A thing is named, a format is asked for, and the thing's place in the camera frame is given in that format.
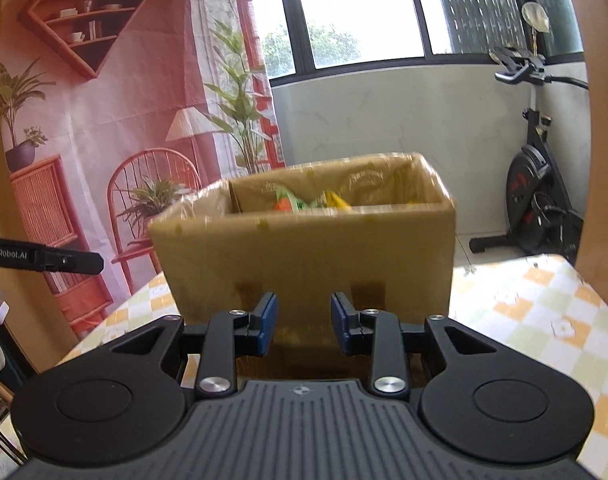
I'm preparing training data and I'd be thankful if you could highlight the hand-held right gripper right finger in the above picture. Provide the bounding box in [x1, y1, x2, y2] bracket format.
[330, 290, 508, 401]

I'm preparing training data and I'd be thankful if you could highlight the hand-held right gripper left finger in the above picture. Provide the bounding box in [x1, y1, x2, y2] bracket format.
[100, 291, 279, 401]

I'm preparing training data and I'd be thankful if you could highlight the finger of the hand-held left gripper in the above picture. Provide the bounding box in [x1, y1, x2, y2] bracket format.
[41, 246, 105, 275]

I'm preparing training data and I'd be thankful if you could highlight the taped cardboard box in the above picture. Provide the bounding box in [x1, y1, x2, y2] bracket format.
[148, 152, 457, 366]

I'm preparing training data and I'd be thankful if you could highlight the orange and green snack packet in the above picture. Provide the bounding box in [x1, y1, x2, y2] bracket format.
[273, 185, 325, 214]

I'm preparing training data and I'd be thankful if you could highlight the yellow snack packet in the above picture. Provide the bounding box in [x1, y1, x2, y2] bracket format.
[324, 189, 357, 209]

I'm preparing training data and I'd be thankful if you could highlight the printed room backdrop cloth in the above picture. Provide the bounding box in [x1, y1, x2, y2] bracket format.
[0, 0, 287, 342]

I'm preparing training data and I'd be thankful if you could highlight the checkered tablecloth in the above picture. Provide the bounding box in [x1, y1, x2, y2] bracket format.
[59, 254, 608, 463]

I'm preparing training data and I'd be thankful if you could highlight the black exercise bike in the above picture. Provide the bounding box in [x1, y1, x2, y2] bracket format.
[468, 45, 592, 262]

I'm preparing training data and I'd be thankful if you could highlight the black framed window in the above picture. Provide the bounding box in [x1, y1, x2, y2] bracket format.
[234, 0, 585, 81]

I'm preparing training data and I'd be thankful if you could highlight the white pouch on stick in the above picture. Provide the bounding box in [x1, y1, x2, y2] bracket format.
[522, 2, 552, 54]

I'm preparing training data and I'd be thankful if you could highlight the wooden door frame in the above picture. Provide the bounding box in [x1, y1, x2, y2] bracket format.
[572, 0, 608, 322]

